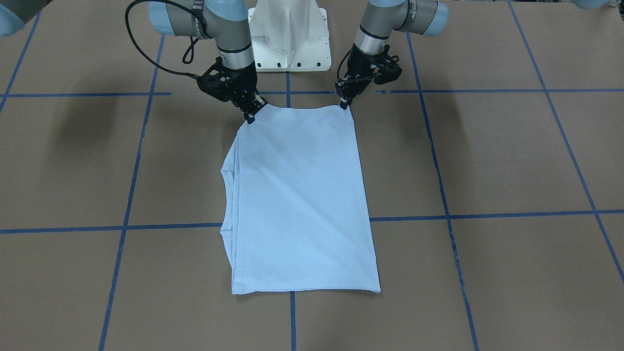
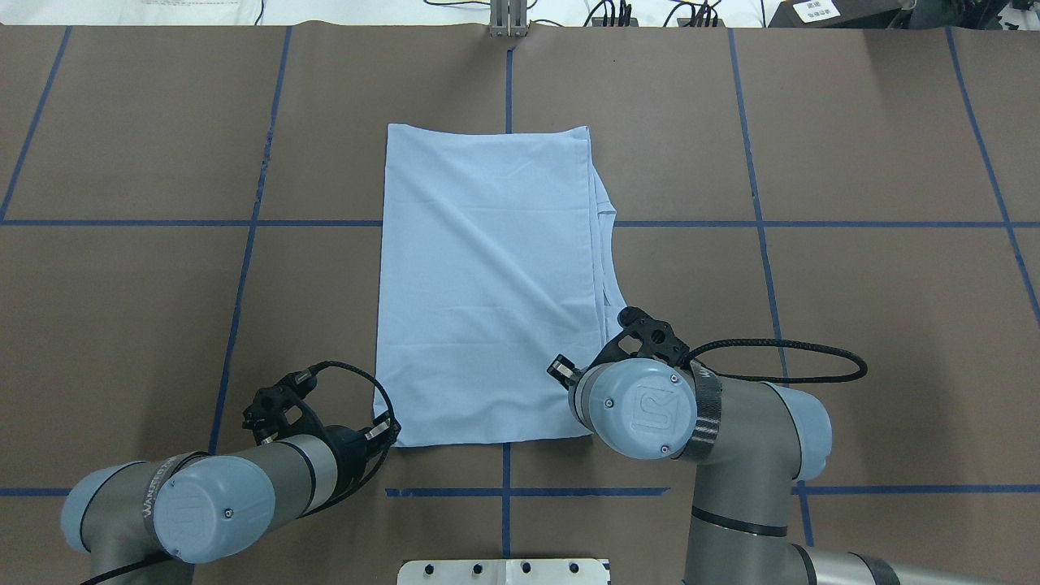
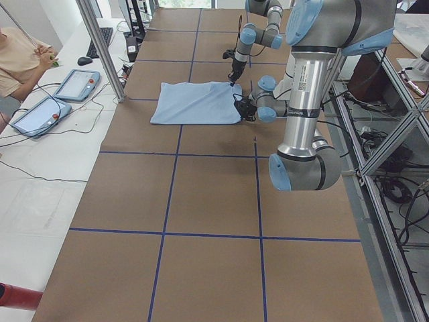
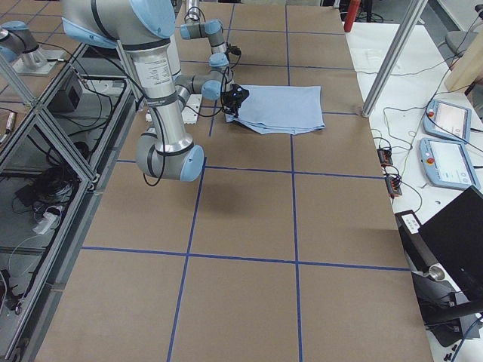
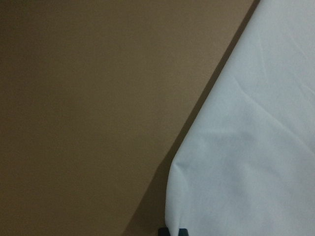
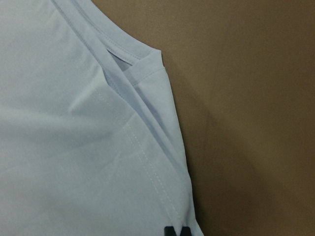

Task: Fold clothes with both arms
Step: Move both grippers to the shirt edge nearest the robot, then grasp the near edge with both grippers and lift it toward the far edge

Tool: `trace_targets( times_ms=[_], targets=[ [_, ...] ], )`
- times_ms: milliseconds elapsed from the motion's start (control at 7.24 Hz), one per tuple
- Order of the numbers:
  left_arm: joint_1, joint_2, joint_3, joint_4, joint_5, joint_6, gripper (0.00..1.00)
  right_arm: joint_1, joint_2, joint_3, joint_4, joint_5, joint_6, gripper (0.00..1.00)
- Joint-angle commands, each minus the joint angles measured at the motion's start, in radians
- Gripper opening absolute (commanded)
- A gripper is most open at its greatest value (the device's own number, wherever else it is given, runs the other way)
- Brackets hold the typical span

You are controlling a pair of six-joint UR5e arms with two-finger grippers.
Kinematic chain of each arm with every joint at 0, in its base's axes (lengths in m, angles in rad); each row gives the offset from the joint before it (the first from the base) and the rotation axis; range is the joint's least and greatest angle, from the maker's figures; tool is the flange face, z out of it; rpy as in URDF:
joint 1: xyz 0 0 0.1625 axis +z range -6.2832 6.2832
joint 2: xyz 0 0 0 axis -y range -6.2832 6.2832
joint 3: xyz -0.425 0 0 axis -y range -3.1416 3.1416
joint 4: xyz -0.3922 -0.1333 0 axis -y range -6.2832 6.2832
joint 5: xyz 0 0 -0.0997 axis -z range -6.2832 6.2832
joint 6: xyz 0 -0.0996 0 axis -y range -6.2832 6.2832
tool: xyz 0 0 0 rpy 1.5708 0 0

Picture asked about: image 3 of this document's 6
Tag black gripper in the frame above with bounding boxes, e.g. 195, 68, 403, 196
243, 104, 257, 121
228, 59, 247, 87

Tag light blue t-shirt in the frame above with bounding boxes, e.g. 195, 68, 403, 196
150, 82, 242, 125

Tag metal reacher grabber stick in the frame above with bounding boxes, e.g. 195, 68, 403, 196
0, 3, 39, 54

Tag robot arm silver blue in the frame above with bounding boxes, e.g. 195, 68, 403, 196
269, 1, 397, 191
223, 0, 284, 87

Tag black power adapter box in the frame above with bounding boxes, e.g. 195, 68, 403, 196
125, 36, 139, 62

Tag black keyboard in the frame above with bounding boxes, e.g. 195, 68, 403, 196
85, 27, 114, 59

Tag black computer mouse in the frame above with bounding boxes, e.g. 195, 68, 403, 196
77, 56, 93, 66

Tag far blue teach pendant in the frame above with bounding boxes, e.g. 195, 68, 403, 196
53, 69, 101, 102

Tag blue teach pendant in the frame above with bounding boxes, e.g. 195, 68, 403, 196
11, 97, 72, 138
53, 69, 101, 102

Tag near blue teach pendant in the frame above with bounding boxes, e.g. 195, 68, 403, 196
11, 97, 72, 138

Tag person in beige shirt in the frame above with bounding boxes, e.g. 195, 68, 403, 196
0, 26, 60, 135

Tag red fire extinguisher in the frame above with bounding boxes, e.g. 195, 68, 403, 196
1, 283, 43, 311

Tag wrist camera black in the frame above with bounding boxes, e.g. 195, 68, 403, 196
223, 49, 235, 60
233, 94, 249, 119

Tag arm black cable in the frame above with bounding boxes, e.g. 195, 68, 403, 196
234, 15, 245, 51

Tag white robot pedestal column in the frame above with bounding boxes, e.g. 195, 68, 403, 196
264, 50, 318, 119

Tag aluminium frame rack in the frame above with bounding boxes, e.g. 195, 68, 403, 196
324, 40, 428, 321

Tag aluminium frame post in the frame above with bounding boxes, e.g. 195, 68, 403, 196
76, 0, 125, 103

